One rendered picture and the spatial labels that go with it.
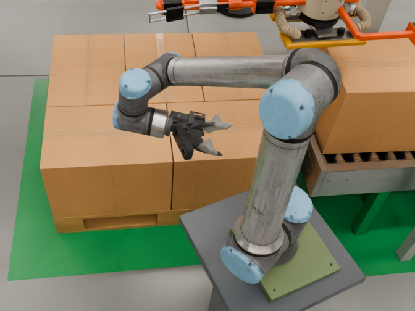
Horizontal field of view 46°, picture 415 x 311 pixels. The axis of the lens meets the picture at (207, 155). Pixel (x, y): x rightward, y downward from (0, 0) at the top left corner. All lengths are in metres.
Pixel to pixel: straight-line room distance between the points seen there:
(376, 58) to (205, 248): 1.20
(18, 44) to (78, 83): 1.32
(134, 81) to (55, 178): 1.01
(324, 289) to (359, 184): 0.80
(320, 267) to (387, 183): 0.85
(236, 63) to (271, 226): 0.44
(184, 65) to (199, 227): 0.66
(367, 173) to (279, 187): 1.22
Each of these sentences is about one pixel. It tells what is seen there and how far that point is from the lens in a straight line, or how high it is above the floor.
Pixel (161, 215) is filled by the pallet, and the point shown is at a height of 0.11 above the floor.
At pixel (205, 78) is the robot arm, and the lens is 1.37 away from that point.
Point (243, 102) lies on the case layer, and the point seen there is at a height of 0.54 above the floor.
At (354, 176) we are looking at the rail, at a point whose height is 0.55.
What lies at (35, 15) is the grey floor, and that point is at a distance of 4.19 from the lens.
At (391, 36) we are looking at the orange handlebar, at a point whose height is 1.28.
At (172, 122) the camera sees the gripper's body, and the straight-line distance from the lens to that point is 1.55.
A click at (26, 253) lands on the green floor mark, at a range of 2.70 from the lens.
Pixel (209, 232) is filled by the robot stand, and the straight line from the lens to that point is 1.80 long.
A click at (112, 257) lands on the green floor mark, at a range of 2.61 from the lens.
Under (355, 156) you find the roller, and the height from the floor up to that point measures 0.55.
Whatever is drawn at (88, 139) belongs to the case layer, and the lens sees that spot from 2.37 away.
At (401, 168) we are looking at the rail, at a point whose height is 0.59.
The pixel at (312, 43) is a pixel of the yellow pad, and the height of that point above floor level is 1.16.
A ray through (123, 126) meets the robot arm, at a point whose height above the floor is 1.18.
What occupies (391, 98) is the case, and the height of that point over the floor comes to 0.91.
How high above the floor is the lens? 2.28
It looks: 49 degrees down
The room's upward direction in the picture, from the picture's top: 7 degrees clockwise
